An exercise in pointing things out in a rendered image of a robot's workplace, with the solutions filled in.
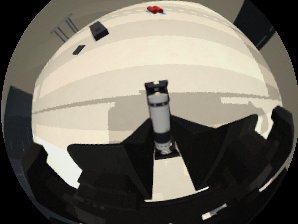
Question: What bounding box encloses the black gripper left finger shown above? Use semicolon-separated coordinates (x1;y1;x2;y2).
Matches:
67;119;154;200

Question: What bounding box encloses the grey cylindrical battery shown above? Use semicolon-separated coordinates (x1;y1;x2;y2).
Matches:
148;92;172;151

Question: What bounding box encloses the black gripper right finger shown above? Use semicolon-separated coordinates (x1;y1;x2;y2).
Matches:
170;115;258;190

